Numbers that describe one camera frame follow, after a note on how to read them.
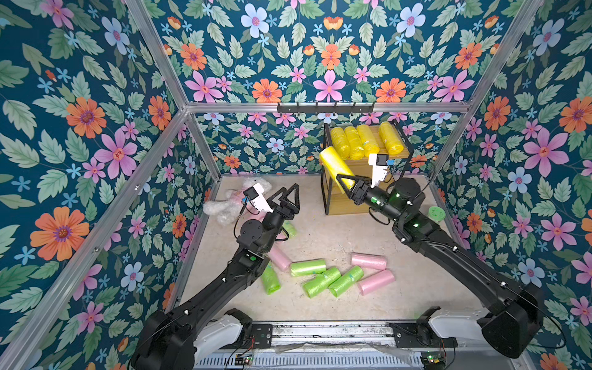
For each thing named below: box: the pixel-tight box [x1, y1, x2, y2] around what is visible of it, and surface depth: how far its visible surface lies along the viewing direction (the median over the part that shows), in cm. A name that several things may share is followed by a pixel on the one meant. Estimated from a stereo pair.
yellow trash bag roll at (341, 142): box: [330, 127, 351, 160], surface depth 79 cm
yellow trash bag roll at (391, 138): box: [379, 121, 404, 155], surface depth 82 cm
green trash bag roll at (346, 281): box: [329, 265, 365, 298], surface depth 84 cm
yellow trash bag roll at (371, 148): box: [356, 124, 381, 159], surface depth 80 cm
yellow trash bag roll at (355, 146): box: [344, 126, 365, 162], surface depth 80 cm
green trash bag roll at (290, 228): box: [282, 220, 297, 238], surface depth 99 cm
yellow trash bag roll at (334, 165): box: [319, 145, 355, 194], surface depth 65 cm
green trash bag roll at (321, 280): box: [303, 267, 342, 299], surface depth 84 cm
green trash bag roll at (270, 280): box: [261, 261, 282, 296], surface depth 84 cm
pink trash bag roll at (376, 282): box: [359, 269, 396, 296], surface depth 84 cm
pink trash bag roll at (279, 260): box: [269, 245, 293, 272], surface depth 90 cm
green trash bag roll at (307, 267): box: [289, 259, 327, 277], surface depth 86 cm
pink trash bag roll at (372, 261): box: [350, 252, 388, 270], surface depth 88 cm
